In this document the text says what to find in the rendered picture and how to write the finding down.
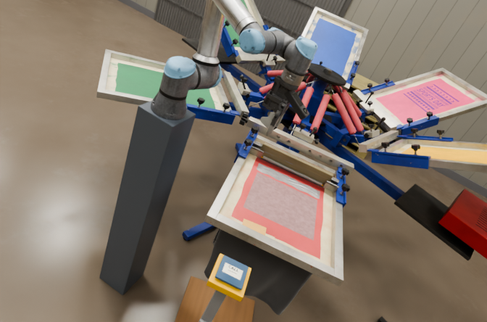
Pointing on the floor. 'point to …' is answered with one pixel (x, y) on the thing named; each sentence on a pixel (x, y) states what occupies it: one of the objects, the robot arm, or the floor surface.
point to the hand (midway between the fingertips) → (272, 130)
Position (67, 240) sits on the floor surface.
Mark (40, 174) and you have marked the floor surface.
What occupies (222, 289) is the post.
